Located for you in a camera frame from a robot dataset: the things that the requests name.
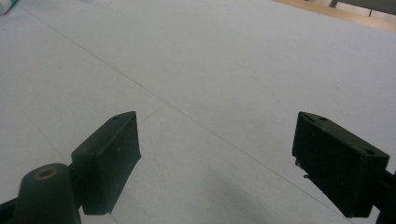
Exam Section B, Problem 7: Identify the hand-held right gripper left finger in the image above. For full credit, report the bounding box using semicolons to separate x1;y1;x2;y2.
70;110;142;216

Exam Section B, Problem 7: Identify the dark metal frame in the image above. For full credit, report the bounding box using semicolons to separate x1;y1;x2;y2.
328;0;396;18

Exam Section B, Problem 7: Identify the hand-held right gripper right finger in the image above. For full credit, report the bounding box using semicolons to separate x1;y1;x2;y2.
291;111;390;218

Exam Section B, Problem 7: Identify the white and green object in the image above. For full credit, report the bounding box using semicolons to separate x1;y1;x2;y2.
0;0;21;17

